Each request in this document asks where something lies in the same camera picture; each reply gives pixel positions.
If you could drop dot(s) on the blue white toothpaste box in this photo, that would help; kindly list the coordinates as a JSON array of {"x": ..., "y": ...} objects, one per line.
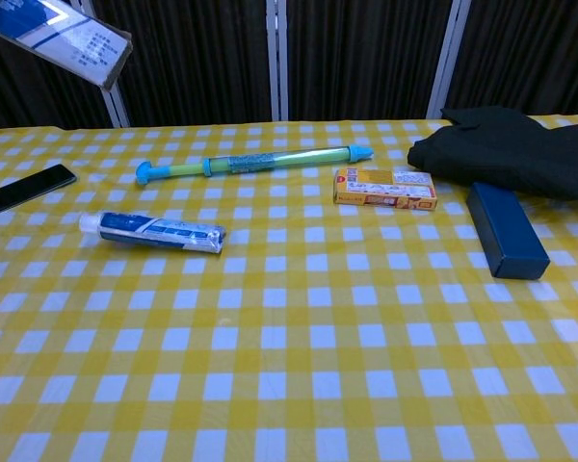
[{"x": 62, "y": 33}]

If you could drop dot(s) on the blue white toothpaste tube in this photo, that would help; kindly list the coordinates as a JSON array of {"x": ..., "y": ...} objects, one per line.
[{"x": 149, "y": 232}]

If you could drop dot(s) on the green blue water squirter toy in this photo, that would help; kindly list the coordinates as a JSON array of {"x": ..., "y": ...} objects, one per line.
[{"x": 270, "y": 160}]

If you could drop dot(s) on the orange yellow snack box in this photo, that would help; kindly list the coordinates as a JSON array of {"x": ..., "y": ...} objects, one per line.
[{"x": 385, "y": 190}]

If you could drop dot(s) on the yellow white checkered tablecloth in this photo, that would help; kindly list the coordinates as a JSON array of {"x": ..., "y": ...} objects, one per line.
[{"x": 289, "y": 337}]

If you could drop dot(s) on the dark blue rectangular box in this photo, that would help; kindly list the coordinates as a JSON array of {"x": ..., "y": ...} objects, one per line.
[{"x": 508, "y": 231}]

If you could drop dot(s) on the black folded cloth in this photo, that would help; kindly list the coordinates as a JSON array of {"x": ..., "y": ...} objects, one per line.
[{"x": 510, "y": 149}]

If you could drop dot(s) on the black smartphone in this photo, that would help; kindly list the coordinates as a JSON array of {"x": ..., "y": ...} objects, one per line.
[{"x": 26, "y": 190}]

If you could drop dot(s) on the grey partition post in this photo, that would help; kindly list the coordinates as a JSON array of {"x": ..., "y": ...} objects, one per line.
[
  {"x": 277, "y": 58},
  {"x": 445, "y": 58},
  {"x": 118, "y": 110}
]

